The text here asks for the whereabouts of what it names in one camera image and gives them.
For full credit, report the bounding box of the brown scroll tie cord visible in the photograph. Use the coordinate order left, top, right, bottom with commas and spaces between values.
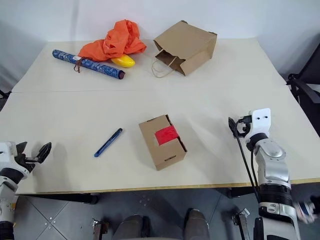
73, 56, 87, 74

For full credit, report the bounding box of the black chair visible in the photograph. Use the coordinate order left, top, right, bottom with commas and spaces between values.
286, 41, 320, 138

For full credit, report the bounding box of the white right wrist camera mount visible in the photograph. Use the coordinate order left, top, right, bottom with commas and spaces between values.
243, 107, 272, 141

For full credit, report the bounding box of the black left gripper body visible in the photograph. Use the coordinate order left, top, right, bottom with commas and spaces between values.
14, 149, 39, 174

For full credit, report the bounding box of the white patterned shoe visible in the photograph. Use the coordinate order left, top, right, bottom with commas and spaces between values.
294, 199, 317, 224

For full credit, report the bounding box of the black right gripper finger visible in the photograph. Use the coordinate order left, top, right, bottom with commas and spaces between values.
228, 116, 239, 138

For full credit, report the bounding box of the brown cardboard box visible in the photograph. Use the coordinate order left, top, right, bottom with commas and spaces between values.
138, 113, 188, 171

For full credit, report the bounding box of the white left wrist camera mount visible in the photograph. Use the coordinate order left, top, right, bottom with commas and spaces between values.
0, 141, 30, 180

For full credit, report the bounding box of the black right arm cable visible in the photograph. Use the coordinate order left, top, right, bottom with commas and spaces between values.
234, 117, 262, 203

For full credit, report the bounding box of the brown paper bag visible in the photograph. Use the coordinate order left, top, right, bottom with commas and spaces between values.
151, 20, 218, 79

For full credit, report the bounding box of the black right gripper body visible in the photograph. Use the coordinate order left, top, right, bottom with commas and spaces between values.
234, 114, 253, 139

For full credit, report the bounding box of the metal floor bracket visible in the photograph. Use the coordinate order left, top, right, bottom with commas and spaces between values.
91, 218, 109, 240
231, 208, 251, 240

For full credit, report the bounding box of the dark rounded shape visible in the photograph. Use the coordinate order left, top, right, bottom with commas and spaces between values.
184, 208, 213, 240
117, 214, 151, 240

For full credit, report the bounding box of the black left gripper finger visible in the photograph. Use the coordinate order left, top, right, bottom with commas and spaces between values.
36, 141, 52, 164
15, 141, 28, 155

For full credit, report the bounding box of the yellow mango toy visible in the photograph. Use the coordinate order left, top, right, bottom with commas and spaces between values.
111, 56, 136, 68

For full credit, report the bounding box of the orange crumpled cloth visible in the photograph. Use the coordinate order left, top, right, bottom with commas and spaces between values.
77, 20, 147, 62

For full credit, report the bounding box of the black table frame bar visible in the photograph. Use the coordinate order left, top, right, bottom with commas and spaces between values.
219, 186, 261, 199

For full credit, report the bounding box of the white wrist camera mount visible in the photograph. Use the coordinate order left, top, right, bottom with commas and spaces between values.
243, 107, 272, 141
0, 141, 30, 180

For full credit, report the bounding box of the blue patterned rolled scroll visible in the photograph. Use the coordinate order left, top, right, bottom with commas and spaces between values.
52, 49, 126, 80

